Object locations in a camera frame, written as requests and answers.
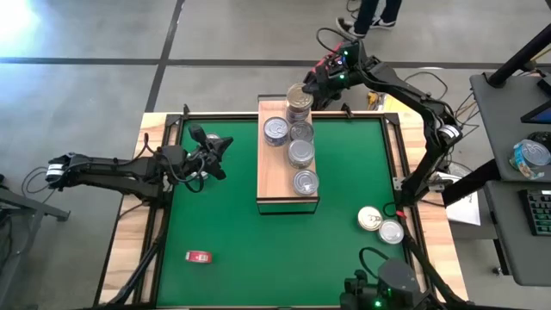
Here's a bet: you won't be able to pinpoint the red black power station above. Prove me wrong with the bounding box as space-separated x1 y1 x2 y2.
302 55 345 111

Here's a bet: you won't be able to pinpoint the grey metal stand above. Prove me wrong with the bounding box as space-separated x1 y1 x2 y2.
0 174 71 310

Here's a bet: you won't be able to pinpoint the black power cable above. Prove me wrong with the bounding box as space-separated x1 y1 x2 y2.
402 70 449 107

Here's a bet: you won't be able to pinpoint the coiled black cable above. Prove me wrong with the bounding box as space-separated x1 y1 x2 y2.
20 166 58 200

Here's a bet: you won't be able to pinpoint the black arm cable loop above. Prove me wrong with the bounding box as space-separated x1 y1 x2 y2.
144 132 207 194
315 27 359 57

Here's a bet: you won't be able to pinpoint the black cable bundle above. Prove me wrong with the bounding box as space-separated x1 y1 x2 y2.
447 92 482 173

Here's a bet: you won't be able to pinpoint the blue fish-print can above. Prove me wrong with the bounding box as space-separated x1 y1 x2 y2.
263 116 289 142

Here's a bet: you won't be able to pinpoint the grey desk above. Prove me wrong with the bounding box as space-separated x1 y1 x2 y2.
484 179 551 288
468 71 551 182

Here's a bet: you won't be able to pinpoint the white paper sheet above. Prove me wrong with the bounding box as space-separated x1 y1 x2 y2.
434 171 482 227

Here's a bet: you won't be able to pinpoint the person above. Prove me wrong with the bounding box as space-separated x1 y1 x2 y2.
335 0 404 40

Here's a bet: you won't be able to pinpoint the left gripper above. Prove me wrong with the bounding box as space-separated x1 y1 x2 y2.
160 123 235 182

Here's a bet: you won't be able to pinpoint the green table mat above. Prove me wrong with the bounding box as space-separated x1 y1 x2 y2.
156 118 415 307

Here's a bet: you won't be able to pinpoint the black desk beam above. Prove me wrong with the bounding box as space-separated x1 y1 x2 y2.
441 158 503 208

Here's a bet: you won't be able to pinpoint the black tablet screen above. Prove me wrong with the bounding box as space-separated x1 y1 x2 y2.
519 98 551 126

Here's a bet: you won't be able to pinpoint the black metal table frame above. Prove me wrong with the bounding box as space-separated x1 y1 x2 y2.
92 102 474 310

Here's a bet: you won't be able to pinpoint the black headphones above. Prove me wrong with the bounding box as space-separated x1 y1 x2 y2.
528 131 551 147

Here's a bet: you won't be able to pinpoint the red white-label can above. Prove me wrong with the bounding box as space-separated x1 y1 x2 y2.
184 250 214 264
292 169 320 196

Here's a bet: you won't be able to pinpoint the yellow paper pad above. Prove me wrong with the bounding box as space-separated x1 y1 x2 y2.
381 92 417 115

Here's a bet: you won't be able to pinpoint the white green-label can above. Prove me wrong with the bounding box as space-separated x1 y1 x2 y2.
288 139 316 164

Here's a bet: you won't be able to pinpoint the black keyboard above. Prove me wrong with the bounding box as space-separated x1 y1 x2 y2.
518 189 551 237

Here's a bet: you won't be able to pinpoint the wooden shelf black metal frame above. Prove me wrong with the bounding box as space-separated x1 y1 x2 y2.
257 93 320 215

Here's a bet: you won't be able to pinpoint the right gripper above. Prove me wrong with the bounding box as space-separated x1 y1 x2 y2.
300 40 372 98

